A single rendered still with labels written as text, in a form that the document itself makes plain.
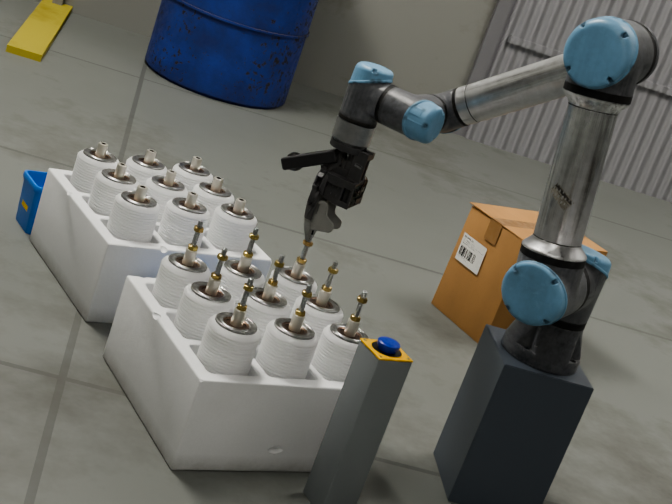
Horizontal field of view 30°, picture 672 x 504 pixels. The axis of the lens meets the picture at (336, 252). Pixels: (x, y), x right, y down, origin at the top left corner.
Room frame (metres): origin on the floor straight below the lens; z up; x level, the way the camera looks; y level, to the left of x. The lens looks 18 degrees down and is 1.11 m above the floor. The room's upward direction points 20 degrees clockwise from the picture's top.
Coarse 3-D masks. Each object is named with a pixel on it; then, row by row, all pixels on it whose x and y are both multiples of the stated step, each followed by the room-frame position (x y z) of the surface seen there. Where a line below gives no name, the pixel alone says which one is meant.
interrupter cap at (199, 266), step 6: (168, 258) 2.18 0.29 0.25; (174, 258) 2.19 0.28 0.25; (180, 258) 2.20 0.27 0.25; (198, 258) 2.23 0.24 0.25; (174, 264) 2.16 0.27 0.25; (180, 264) 2.17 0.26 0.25; (198, 264) 2.20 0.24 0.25; (204, 264) 2.21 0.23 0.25; (186, 270) 2.16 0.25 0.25; (192, 270) 2.16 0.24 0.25; (198, 270) 2.17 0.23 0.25; (204, 270) 2.18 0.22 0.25
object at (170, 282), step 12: (168, 264) 2.16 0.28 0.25; (168, 276) 2.15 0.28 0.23; (180, 276) 2.15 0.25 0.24; (192, 276) 2.15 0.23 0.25; (204, 276) 2.17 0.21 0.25; (156, 288) 2.17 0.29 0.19; (168, 288) 2.15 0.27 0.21; (180, 288) 2.15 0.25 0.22; (156, 300) 2.16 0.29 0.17; (168, 300) 2.15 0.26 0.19
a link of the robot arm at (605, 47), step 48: (576, 48) 2.09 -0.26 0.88; (624, 48) 2.06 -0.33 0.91; (576, 96) 2.09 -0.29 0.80; (624, 96) 2.09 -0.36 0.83; (576, 144) 2.09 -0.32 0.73; (576, 192) 2.08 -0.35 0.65; (528, 240) 2.11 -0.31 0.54; (576, 240) 2.09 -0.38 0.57; (528, 288) 2.06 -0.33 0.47; (576, 288) 2.09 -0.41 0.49
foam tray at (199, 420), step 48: (144, 288) 2.18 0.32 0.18; (144, 336) 2.09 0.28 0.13; (144, 384) 2.05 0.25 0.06; (192, 384) 1.91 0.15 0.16; (240, 384) 1.94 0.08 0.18; (288, 384) 1.99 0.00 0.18; (336, 384) 2.06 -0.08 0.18; (192, 432) 1.90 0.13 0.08; (240, 432) 1.96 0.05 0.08; (288, 432) 2.01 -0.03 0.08
